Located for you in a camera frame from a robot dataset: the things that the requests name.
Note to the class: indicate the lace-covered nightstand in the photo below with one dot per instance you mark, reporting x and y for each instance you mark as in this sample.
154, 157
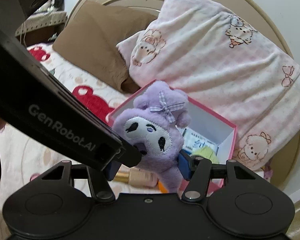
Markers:
40, 22

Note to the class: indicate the purple plush toy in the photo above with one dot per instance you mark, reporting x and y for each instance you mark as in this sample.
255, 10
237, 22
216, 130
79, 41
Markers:
150, 120

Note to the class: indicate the red bear printed blanket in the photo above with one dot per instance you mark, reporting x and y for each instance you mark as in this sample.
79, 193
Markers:
27, 155

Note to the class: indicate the brown pillow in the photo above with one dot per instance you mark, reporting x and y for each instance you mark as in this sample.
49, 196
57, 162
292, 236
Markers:
95, 42

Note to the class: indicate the pink cardboard box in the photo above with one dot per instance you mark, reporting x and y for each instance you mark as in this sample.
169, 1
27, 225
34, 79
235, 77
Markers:
210, 120

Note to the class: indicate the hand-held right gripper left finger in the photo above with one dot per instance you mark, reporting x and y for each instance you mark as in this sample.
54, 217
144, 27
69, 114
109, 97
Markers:
113, 171

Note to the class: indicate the beige foundation bottle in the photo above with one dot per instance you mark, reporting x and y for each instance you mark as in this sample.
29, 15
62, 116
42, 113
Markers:
140, 176

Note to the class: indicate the pink cartoon print pillow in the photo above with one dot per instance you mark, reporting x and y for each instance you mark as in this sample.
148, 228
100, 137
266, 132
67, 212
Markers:
215, 67

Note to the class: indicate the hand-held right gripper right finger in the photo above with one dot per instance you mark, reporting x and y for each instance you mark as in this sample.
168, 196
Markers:
184, 166

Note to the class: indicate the orange makeup sponge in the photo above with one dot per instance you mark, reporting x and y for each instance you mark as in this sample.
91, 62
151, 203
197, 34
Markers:
162, 186

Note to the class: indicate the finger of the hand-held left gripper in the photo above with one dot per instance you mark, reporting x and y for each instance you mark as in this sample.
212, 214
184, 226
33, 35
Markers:
132, 157

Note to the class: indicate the green yarn ball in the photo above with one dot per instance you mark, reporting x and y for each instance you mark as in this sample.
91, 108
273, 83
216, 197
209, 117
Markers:
207, 152

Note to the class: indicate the wet wipes packet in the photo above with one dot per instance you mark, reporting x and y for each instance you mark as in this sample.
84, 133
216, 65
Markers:
200, 140

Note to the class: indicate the black and white plush toy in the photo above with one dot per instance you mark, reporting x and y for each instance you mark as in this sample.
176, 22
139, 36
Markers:
56, 2

